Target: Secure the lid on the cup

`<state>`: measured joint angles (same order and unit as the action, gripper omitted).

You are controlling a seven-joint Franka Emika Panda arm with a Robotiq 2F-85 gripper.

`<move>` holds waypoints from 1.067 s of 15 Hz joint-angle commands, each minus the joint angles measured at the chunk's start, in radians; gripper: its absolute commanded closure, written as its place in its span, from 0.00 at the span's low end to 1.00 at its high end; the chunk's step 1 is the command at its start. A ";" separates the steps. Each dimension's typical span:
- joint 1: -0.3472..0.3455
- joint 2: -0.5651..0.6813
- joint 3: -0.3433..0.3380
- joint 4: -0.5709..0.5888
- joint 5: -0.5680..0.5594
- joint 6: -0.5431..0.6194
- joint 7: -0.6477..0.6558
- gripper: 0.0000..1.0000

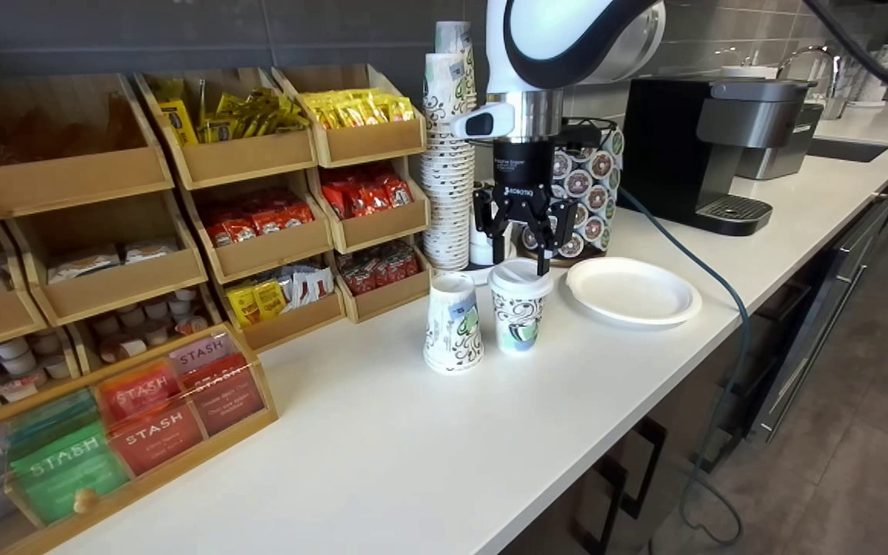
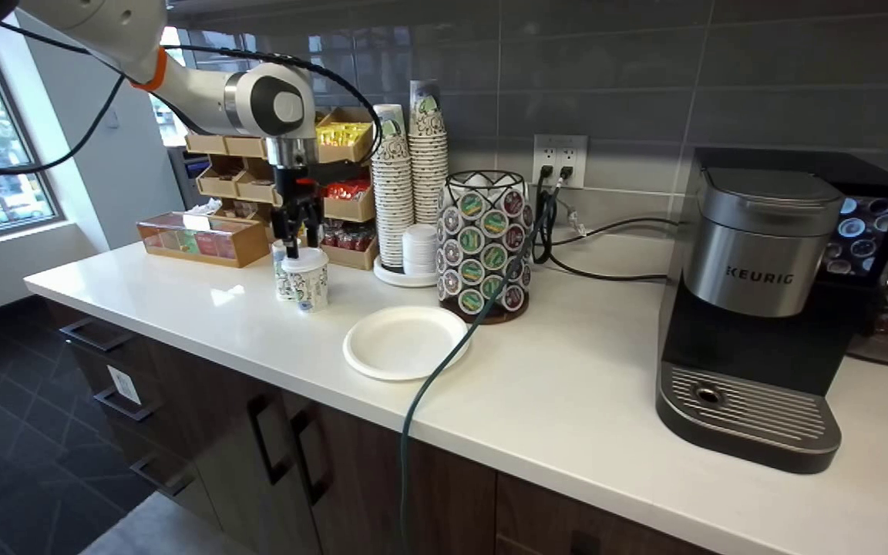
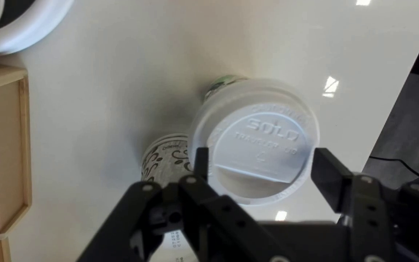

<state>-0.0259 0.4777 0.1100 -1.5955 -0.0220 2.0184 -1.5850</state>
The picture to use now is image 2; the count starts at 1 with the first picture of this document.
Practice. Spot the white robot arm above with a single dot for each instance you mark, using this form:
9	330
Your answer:
270	100

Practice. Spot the black Keurig coffee machine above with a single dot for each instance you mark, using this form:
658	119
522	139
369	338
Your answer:
775	268

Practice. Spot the wooden tea bag box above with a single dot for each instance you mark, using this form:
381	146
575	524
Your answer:
210	240

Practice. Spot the wooden lower cabinet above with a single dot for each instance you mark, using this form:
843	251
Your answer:
287	475

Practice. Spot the K-cup pod carousel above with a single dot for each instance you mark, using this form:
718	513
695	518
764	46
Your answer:
482	246

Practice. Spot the white lid stack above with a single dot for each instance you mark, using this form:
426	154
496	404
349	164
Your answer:
422	247

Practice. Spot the white wall outlet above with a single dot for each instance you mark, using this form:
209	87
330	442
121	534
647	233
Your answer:
563	153

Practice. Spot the patterned paper cup without lid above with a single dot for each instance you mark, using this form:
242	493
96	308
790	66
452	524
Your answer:
279	254

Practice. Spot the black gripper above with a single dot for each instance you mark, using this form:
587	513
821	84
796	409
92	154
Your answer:
299	205

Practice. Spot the wooden condiment organizer rack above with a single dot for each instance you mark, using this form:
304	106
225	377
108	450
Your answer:
337	183

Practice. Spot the white plastic cup lid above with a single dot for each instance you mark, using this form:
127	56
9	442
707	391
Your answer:
304	259

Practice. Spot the patterned paper cup with lid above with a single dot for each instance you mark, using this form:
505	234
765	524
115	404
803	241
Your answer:
308	291

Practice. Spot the tall paper cup stack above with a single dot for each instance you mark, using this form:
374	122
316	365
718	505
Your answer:
392	187

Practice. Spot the white paper plate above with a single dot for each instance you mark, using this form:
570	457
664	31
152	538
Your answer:
401	343

